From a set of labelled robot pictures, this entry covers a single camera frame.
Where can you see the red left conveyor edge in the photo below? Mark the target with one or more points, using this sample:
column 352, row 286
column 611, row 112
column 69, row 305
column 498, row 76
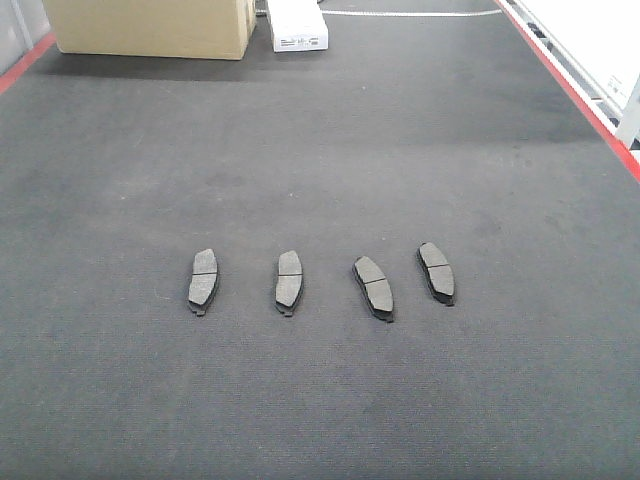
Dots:
column 13, row 74

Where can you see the grey brake pad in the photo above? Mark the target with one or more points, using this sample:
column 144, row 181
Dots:
column 289, row 284
column 204, row 281
column 439, row 273
column 375, row 288

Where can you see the cardboard box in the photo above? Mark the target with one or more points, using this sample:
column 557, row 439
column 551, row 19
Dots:
column 218, row 30

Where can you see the white carton box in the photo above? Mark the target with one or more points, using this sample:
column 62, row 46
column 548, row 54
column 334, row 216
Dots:
column 297, row 26

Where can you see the red white conveyor side rail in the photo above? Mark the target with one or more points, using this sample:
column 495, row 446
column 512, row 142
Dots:
column 591, row 48

